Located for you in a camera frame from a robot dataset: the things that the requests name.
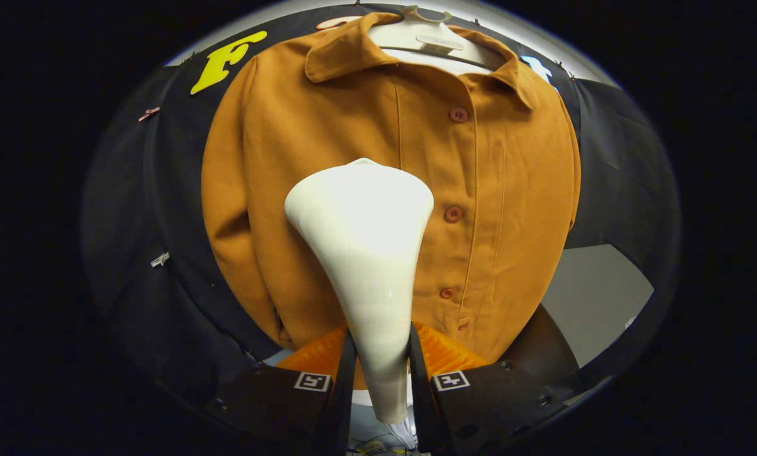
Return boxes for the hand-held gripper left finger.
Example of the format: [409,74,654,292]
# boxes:
[204,324,358,455]

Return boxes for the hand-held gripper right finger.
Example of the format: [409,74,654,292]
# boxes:
[408,320,569,455]

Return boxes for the white garment steamer head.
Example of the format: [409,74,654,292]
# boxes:
[284,158,435,425]

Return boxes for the orange button shirt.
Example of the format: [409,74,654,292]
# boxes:
[201,11,582,365]

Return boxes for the grey cabinet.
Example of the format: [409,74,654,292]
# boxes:
[499,244,654,387]

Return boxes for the black backdrop cloth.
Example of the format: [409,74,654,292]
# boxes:
[81,3,680,412]

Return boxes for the white mannequin torso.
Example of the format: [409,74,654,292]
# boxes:
[352,47,499,409]

